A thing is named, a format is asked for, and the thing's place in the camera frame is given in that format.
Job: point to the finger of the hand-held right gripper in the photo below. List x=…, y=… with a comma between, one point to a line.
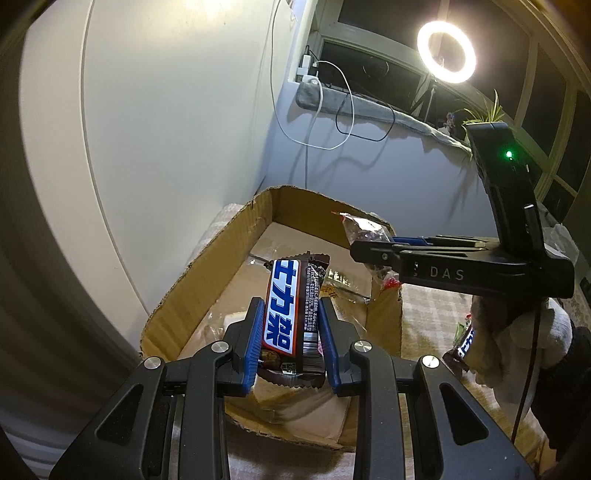
x=374, y=256
x=408, y=240

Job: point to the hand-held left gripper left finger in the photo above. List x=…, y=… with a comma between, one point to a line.
x=254, y=341

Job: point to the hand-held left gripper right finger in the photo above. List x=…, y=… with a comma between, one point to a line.
x=328, y=341

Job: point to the clear plastic snack packet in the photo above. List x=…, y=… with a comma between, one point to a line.
x=364, y=228

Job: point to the brown blue chocolate bar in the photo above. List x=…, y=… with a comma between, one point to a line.
x=464, y=346
x=281, y=314

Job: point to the cardboard box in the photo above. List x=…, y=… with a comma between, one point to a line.
x=217, y=258

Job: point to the person's right hand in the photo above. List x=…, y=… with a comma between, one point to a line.
x=489, y=337

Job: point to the crumpled clear plastic bag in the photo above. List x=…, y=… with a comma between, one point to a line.
x=561, y=240

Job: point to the plaid blanket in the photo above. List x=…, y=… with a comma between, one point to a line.
x=429, y=314

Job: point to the green potted plant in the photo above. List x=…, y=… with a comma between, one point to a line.
x=480, y=115

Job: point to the white charger plug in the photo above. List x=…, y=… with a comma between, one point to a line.
x=307, y=69

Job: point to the window with frame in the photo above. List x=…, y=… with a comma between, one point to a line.
x=369, y=50

